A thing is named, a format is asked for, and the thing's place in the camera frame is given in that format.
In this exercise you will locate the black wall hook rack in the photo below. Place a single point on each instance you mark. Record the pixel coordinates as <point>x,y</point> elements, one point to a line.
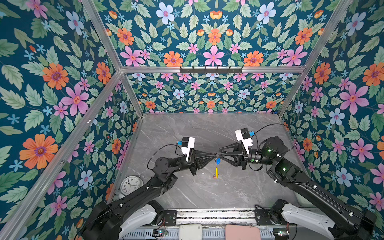
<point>210,70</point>

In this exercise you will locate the right small circuit board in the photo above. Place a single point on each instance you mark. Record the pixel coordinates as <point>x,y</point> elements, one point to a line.
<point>281,234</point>

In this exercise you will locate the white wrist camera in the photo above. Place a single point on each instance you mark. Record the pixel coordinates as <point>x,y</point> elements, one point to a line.
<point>186,144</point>
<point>245,136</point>

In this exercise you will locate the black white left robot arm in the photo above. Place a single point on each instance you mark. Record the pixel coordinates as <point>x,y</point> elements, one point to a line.
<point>106,220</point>

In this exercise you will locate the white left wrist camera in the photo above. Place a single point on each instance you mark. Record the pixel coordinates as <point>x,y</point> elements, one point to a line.
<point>186,144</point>

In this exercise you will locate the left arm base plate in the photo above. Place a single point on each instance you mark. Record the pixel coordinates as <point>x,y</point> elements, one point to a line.
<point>165,218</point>

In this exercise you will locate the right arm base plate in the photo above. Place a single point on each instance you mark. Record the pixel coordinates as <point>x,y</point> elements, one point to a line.
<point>264,218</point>

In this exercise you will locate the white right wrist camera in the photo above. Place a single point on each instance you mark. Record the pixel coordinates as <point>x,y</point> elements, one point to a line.
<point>245,136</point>

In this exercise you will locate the white plastic box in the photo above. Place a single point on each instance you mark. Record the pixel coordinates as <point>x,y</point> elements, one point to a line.
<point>191,232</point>

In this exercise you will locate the small green circuit board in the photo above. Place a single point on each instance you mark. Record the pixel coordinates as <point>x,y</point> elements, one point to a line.
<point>159,233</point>

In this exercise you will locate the pink plastic box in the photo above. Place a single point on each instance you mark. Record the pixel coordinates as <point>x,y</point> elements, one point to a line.
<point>237,232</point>

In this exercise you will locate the white alarm clock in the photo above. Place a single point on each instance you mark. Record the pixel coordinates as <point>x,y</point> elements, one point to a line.
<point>130,184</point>

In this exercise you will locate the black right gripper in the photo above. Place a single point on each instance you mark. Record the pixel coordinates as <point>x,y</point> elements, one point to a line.
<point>237,161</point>

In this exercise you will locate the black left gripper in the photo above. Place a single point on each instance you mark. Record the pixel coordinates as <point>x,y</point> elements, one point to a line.
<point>192,163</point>

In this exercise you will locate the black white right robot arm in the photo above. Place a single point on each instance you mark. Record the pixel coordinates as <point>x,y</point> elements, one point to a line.
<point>337,220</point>

